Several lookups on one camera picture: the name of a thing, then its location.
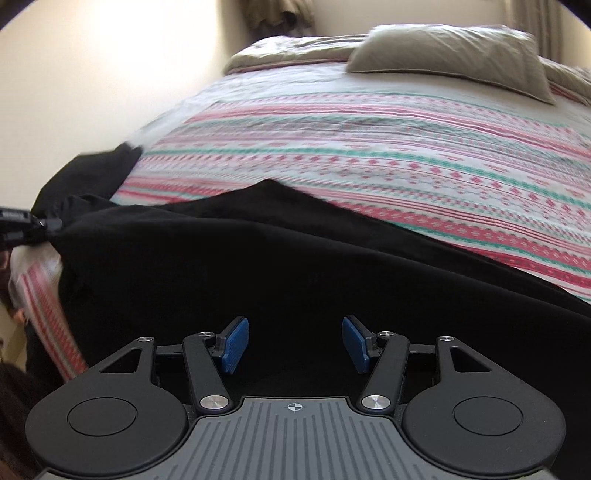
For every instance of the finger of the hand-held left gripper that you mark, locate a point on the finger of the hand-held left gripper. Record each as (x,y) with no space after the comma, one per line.
(21,228)

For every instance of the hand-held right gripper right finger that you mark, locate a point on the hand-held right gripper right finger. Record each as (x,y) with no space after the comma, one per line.
(354,340)

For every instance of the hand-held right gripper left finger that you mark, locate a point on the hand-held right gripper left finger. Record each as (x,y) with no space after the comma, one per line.
(235,341)

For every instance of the black pants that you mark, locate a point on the black pants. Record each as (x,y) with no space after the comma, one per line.
(258,267)

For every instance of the striped patterned bedspread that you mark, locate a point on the striped patterned bedspread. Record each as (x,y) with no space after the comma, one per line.
(369,152)

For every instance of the beige quilt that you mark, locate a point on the beige quilt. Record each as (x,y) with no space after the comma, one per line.
(295,50)

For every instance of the beige pillow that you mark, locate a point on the beige pillow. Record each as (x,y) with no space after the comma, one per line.
(455,55)

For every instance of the beige curtain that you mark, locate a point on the beige curtain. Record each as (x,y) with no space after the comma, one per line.
(284,11)

